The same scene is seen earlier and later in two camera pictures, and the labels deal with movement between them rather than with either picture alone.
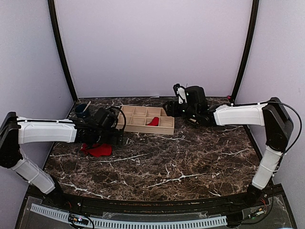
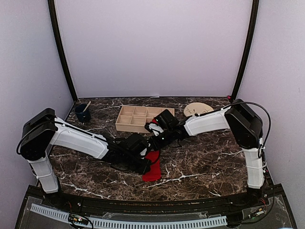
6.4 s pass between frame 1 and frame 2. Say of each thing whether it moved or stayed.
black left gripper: moved
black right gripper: moved
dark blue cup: stayed
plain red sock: moved
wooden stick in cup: stayed
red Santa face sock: stayed
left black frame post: stayed
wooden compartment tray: stayed
